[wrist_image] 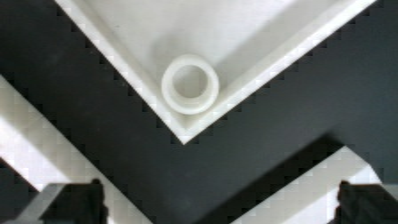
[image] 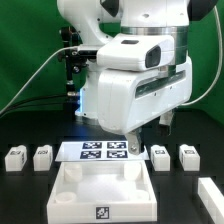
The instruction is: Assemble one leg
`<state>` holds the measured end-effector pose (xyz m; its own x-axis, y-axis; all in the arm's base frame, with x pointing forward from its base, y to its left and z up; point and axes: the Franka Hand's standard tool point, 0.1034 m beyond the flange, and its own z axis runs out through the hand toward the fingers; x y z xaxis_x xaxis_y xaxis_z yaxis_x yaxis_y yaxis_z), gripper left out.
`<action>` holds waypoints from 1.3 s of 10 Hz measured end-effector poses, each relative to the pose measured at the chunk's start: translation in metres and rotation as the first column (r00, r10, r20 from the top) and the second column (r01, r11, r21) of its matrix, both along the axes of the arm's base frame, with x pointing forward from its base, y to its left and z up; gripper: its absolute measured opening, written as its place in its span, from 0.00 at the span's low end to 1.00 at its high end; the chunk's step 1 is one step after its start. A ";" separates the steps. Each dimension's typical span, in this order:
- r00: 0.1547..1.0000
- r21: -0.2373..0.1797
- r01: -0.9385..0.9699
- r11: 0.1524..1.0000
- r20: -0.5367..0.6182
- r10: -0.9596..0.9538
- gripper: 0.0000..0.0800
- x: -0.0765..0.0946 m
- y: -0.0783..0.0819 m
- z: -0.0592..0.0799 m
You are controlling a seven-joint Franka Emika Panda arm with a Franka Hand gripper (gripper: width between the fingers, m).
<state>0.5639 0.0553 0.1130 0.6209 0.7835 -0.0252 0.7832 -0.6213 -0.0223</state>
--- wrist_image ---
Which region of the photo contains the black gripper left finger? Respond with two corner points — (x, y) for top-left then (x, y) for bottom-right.
(9, 179), (108, 224)

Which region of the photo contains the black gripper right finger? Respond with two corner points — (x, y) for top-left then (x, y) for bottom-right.
(329, 181), (398, 224)

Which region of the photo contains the white square tabletop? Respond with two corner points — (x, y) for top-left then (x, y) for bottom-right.
(55, 0), (377, 143)

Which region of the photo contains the white obstacle fence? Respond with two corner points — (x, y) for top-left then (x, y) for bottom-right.
(0, 76), (151, 224)

